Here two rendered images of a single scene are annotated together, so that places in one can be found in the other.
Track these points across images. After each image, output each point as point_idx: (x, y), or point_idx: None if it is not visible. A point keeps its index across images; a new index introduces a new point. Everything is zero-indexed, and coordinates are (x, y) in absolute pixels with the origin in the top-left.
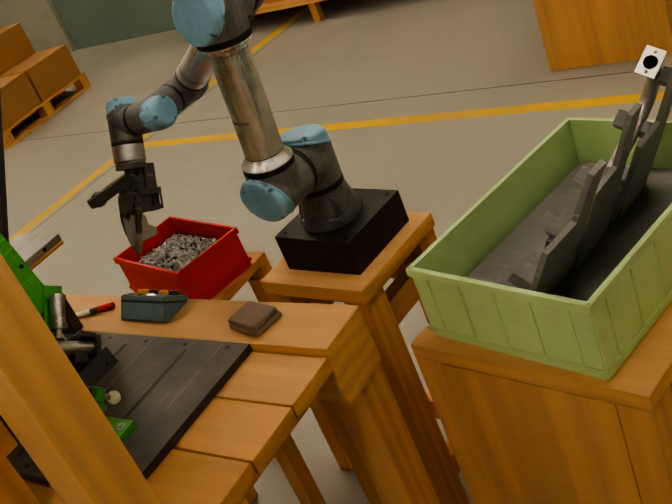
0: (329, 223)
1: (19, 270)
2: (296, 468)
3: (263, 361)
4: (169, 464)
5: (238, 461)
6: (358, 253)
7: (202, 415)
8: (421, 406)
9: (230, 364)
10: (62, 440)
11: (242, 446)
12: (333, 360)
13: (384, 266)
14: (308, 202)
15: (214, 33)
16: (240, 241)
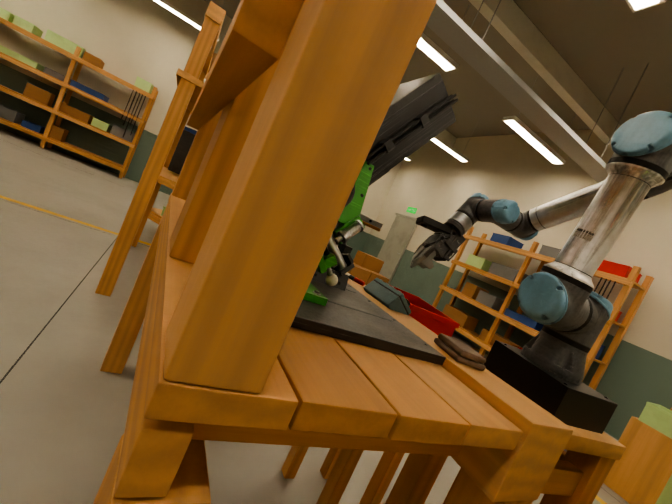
0: (553, 365)
1: (359, 195)
2: (334, 493)
3: (449, 377)
4: (320, 340)
5: (385, 400)
6: (565, 404)
7: (374, 349)
8: None
9: (423, 350)
10: (332, 28)
11: (397, 396)
12: (525, 441)
13: (577, 436)
14: (550, 339)
15: (655, 144)
16: (452, 334)
